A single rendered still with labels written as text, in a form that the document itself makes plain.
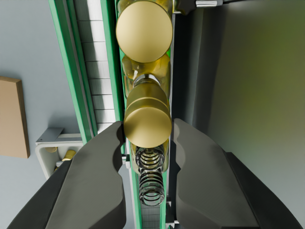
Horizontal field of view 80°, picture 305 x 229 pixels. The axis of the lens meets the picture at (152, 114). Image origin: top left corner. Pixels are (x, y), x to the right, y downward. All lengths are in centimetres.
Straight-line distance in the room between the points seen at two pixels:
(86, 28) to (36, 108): 35
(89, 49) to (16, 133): 43
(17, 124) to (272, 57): 68
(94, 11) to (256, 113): 33
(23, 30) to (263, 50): 55
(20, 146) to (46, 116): 15
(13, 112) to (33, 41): 22
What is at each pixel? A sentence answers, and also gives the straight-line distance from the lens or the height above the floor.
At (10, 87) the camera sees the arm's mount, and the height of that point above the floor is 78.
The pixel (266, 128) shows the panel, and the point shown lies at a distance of 22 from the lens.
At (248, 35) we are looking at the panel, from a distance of 26.
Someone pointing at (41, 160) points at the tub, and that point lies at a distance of 67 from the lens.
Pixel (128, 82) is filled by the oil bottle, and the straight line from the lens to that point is 20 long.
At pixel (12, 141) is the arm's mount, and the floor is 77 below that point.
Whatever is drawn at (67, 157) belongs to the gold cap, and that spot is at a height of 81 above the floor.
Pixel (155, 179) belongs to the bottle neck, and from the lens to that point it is 23.
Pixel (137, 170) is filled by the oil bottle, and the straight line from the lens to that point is 27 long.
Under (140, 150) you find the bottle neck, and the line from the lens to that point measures 18.
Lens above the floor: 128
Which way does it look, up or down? 61 degrees down
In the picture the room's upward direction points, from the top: 176 degrees clockwise
